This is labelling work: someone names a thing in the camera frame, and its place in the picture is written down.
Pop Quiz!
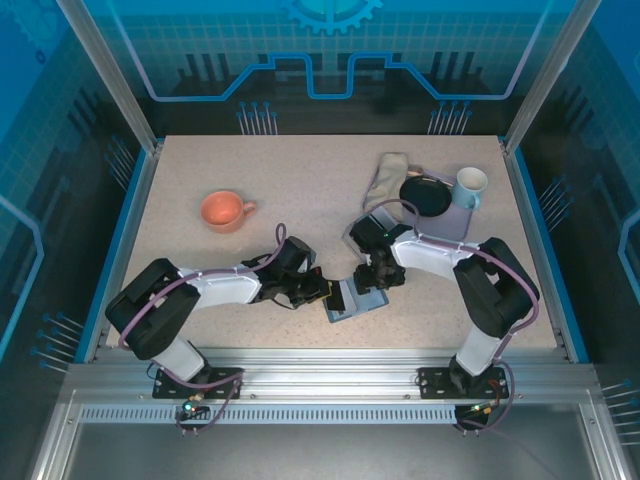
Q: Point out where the black credit card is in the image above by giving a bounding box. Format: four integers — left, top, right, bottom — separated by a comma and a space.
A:
327, 281, 347, 312

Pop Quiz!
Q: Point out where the teal leather card holder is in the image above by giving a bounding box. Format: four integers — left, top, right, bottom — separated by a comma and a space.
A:
322, 279, 390, 325

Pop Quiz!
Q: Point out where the grey card holder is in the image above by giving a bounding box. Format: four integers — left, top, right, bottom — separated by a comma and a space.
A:
340, 207, 396, 261

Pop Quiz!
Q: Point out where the lavender placemat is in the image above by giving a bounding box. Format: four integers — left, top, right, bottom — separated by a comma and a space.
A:
360, 164, 475, 241

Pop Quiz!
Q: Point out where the black plate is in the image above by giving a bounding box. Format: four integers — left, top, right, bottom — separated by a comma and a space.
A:
398, 175, 454, 218

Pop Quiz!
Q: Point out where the beige folded cloth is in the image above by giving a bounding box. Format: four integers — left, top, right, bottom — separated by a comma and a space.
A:
362, 152, 411, 216

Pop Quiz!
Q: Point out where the wooden spoon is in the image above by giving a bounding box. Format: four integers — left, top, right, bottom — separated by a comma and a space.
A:
405, 164, 456, 189

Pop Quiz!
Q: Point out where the orange ceramic cup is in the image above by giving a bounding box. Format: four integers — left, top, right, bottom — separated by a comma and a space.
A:
200, 189, 259, 234

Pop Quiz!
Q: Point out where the light blue mug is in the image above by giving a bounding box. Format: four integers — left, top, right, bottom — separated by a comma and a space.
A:
453, 167, 489, 211

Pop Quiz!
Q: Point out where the metal lower shelf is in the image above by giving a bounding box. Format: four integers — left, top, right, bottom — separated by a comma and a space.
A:
29, 389, 631, 480

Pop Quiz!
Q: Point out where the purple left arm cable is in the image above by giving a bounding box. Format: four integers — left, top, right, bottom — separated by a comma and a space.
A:
118, 223, 289, 437

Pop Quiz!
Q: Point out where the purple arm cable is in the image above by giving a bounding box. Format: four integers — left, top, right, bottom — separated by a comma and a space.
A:
118, 223, 289, 437
363, 198, 542, 436

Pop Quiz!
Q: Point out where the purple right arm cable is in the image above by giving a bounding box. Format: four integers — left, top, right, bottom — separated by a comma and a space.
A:
363, 198, 542, 436

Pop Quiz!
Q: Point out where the aluminium front frame rail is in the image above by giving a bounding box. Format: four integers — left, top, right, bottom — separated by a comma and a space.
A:
64, 347, 599, 401

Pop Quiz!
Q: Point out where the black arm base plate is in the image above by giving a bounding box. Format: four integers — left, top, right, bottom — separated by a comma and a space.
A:
152, 366, 245, 401
416, 366, 511, 401

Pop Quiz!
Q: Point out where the slotted grey cable duct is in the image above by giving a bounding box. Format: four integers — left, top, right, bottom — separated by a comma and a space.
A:
77, 404, 460, 427

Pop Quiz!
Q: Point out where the aluminium side rail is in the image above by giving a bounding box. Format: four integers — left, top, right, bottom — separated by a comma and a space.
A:
501, 142, 590, 365
74, 142, 166, 365

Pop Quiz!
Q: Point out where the aluminium frame post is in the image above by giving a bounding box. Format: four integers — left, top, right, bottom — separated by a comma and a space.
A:
501, 0, 587, 154
53, 0, 165, 152

